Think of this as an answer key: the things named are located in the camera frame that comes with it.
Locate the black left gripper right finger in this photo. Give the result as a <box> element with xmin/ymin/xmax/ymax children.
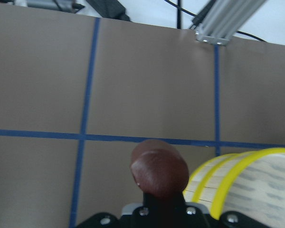
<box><xmin>160</xmin><ymin>192</ymin><xmax>268</xmax><ymax>228</ymax></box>

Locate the white steamer cloth liner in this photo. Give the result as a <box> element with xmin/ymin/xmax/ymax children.
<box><xmin>223</xmin><ymin>153</ymin><xmax>285</xmax><ymax>227</ymax></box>

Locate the aluminium frame post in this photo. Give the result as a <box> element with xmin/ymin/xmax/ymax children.
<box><xmin>192</xmin><ymin>0</ymin><xmax>265</xmax><ymax>46</ymax></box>

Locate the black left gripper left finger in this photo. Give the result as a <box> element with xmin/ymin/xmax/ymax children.
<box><xmin>76</xmin><ymin>193</ymin><xmax>160</xmax><ymax>228</ymax></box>

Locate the brown paper table mat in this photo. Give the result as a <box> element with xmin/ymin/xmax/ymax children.
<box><xmin>0</xmin><ymin>4</ymin><xmax>285</xmax><ymax>228</ymax></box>

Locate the black power adapter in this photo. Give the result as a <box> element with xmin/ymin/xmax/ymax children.
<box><xmin>86</xmin><ymin>0</ymin><xmax>131</xmax><ymax>21</ymax></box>

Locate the brown bun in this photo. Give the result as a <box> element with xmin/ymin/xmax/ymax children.
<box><xmin>130</xmin><ymin>139</ymin><xmax>189</xmax><ymax>199</ymax></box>

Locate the yellow bottom steamer layer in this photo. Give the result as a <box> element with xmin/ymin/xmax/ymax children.
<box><xmin>183</xmin><ymin>153</ymin><xmax>238</xmax><ymax>208</ymax></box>

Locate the yellow top steamer layer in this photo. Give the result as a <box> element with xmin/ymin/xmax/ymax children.
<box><xmin>210</xmin><ymin>148</ymin><xmax>285</xmax><ymax>228</ymax></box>

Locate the yellow steamer layer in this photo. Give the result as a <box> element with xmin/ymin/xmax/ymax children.
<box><xmin>210</xmin><ymin>148</ymin><xmax>285</xmax><ymax>228</ymax></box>
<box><xmin>183</xmin><ymin>153</ymin><xmax>238</xmax><ymax>208</ymax></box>

